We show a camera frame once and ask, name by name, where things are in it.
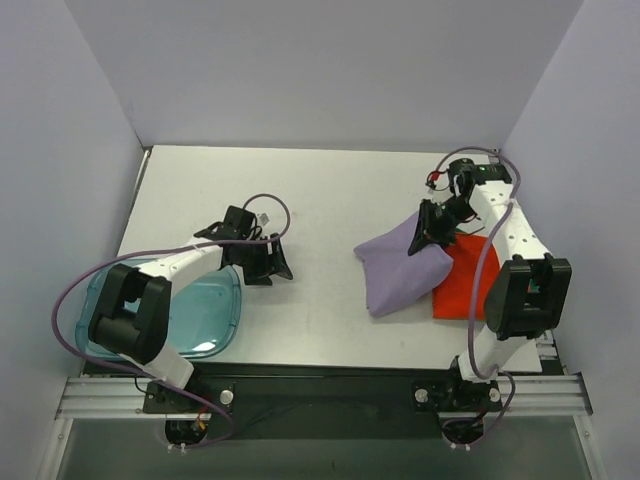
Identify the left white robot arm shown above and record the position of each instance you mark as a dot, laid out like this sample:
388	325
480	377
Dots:
132	312

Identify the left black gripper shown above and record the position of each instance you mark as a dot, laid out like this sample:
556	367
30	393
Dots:
263	257

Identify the purple t shirt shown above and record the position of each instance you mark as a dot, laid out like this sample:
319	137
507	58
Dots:
394	279

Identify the teal transparent plastic bin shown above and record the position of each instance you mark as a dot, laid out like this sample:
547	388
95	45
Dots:
203	316

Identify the folded orange t shirt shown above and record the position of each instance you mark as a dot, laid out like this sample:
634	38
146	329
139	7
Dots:
452	298

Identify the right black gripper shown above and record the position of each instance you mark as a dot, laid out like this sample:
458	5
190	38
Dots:
432	225

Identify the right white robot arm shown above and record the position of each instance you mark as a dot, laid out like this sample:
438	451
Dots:
519	287

